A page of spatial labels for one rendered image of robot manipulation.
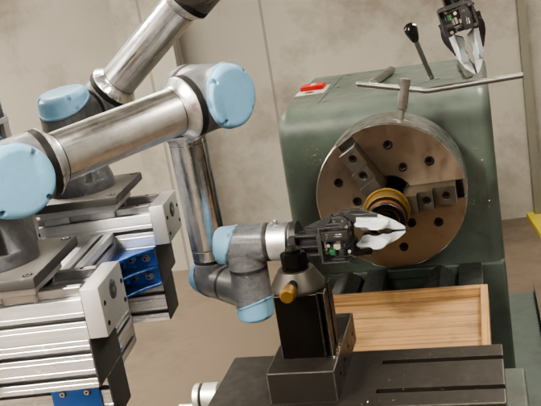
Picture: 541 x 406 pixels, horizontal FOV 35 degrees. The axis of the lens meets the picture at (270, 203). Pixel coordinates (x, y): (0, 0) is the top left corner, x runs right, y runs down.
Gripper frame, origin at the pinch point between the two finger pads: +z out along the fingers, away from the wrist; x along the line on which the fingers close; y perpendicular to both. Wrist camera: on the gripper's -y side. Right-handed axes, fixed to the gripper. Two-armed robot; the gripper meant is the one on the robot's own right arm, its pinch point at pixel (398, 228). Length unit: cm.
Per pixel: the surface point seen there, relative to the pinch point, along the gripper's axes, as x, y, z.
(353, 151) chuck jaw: 12.1, -15.8, -9.6
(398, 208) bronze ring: 2.4, -5.4, -0.5
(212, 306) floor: -107, -230, -131
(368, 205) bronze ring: 2.7, -7.7, -6.5
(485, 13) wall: 11, -335, 12
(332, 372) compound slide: -5.9, 45.6, -5.3
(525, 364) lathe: -53, -49, 20
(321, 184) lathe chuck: 4.9, -19.6, -17.9
